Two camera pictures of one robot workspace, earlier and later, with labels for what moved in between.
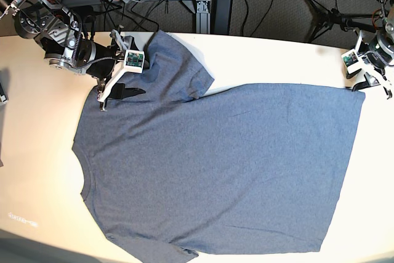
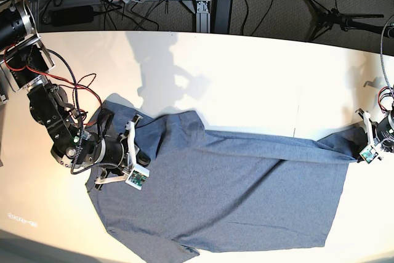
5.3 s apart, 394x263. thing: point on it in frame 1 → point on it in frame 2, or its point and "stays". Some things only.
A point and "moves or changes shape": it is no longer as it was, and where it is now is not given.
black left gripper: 377,56 → 383,131
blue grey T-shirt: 188,167 moves or changes shape
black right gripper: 103,65 → 114,156
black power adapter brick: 221,12 stays
